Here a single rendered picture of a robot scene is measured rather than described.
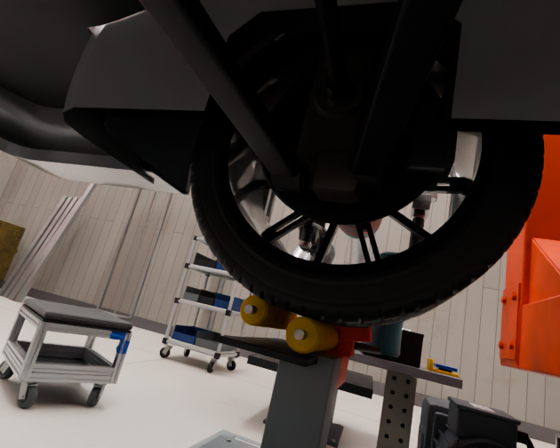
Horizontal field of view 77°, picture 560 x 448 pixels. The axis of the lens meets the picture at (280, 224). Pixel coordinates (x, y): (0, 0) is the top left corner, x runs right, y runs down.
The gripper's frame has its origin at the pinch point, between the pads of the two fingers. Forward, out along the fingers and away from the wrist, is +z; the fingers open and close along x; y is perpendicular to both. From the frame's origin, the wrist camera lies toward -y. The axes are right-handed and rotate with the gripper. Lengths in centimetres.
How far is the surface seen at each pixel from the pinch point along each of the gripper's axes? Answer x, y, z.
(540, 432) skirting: -165, 77, -289
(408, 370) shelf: -38, 39, -27
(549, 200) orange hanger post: -67, -15, 2
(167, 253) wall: 251, -12, -273
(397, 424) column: -37, 57, -31
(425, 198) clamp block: -34.8, -10.7, 5.4
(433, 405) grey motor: -42, 43, 14
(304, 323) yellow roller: -17, 32, 51
